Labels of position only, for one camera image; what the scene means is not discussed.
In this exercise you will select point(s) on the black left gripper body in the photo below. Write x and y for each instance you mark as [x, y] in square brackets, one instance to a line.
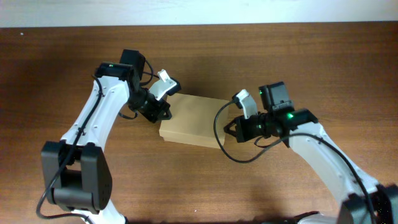
[158, 109]

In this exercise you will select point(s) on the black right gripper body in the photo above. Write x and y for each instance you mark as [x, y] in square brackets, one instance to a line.
[239, 129]

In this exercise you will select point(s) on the brown cardboard box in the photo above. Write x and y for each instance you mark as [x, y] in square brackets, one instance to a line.
[192, 121]

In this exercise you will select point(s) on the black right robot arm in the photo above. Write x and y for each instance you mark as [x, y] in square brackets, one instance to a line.
[361, 197]

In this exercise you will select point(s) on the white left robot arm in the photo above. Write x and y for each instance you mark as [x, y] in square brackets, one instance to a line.
[77, 178]

